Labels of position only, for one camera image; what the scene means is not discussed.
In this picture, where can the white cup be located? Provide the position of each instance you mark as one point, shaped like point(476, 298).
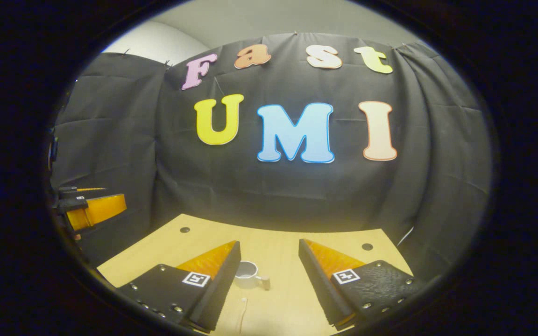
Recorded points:
point(246, 275)

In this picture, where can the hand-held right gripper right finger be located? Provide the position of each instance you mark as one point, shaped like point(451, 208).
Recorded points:
point(318, 289)

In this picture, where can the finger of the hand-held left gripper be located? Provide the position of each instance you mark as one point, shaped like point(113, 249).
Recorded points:
point(98, 210)
point(75, 192)

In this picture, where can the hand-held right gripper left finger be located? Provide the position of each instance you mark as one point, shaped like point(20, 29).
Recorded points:
point(222, 289)

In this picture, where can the light wooden desktop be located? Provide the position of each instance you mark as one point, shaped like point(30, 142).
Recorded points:
point(273, 252)

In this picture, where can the black backdrop cloth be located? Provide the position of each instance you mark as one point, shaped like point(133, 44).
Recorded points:
point(273, 186)

